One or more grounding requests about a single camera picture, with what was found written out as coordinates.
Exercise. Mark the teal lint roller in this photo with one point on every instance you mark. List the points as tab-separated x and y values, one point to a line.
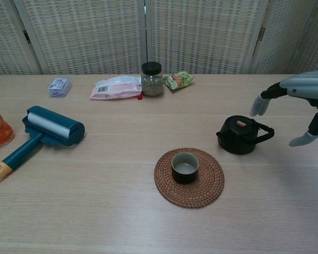
55	124

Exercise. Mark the orange drink bottle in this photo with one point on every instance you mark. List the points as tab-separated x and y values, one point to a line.
0	132

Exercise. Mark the glass jar black lid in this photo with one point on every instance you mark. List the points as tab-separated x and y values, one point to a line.
152	84

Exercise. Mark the black teapot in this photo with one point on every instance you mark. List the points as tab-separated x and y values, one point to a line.
236	143

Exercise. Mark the pink snack bag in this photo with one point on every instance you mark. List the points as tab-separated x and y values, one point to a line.
116	88

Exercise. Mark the green snack packet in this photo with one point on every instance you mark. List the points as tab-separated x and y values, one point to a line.
178	80

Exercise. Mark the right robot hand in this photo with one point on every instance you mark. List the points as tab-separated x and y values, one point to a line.
307	84

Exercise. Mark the purple tissue pack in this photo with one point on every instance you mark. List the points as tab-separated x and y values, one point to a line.
59	87

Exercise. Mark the woven folding screen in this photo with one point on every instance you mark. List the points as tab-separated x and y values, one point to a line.
95	34

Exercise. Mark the round woven rattan coaster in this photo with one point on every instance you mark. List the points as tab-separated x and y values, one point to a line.
201	193

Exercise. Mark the dark ceramic cup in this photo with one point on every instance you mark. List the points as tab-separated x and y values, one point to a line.
185	176

